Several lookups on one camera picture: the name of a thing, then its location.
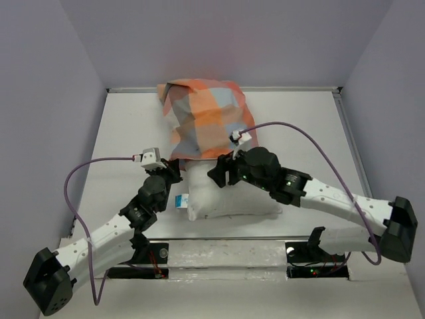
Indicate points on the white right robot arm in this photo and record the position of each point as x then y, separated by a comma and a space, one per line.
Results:
387, 227

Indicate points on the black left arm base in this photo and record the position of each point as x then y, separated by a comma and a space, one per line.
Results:
150, 264

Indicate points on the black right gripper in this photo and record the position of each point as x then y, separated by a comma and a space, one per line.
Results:
232, 159

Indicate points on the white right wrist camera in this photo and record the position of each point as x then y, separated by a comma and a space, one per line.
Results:
242, 142

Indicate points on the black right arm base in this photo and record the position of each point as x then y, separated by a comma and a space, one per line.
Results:
306, 259

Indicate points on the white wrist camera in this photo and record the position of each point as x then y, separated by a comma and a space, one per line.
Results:
151, 159
242, 142

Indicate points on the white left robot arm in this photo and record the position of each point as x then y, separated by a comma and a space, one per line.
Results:
54, 276

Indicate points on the colourful checked pillowcase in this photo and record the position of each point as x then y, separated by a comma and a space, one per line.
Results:
202, 114

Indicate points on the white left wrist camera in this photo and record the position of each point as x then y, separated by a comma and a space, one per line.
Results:
151, 159

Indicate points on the white pillow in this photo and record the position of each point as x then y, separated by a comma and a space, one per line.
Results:
206, 200

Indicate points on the aluminium table edge rail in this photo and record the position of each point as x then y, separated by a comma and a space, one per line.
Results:
332, 89

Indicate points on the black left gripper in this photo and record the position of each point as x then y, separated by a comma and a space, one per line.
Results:
171, 170

